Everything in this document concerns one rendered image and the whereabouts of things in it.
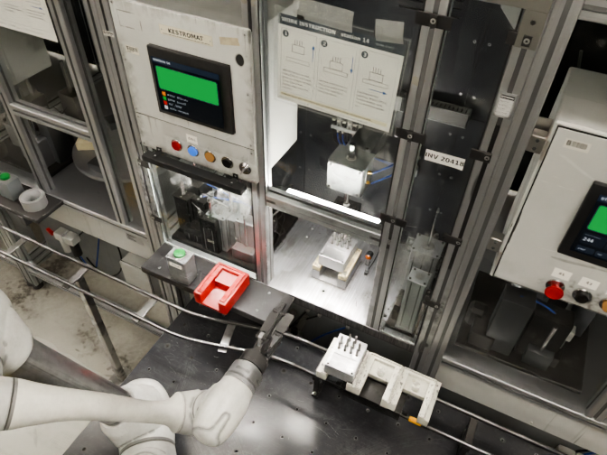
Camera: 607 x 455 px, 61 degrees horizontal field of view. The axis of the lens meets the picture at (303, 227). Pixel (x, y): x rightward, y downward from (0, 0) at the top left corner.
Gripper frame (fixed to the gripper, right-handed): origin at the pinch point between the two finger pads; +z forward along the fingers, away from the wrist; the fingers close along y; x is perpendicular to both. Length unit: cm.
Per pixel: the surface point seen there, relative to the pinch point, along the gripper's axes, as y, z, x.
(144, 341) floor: -112, 21, 96
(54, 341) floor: -112, 0, 137
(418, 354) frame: -25, 21, -38
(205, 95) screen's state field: 52, 18, 33
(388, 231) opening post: 23.4, 21.5, -20.2
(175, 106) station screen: 45, 18, 44
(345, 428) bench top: -45, -4, -24
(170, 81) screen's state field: 52, 18, 44
